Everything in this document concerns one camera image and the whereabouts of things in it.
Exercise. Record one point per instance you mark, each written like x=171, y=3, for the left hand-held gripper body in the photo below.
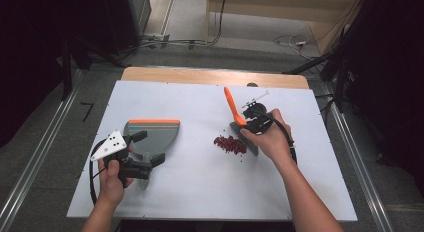
x=133, y=168

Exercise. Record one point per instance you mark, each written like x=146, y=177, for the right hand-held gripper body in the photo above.
x=257, y=112

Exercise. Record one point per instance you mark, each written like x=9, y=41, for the grey dustpan with orange edge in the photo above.
x=156, y=135

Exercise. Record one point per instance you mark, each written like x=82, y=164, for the pile of red beans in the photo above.
x=230, y=145

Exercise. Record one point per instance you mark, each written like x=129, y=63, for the person's right hand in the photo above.
x=273, y=142

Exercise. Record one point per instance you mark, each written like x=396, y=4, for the person's left hand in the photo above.
x=111, y=188

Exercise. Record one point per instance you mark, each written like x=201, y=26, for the black metal stand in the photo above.
x=340, y=82

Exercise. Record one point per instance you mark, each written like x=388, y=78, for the light wooden shelf unit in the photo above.
x=283, y=12

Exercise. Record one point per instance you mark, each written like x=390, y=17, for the dark cabinet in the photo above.
x=138, y=10

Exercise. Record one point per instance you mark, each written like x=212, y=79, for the metal floor rail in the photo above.
x=360, y=165
x=36, y=158

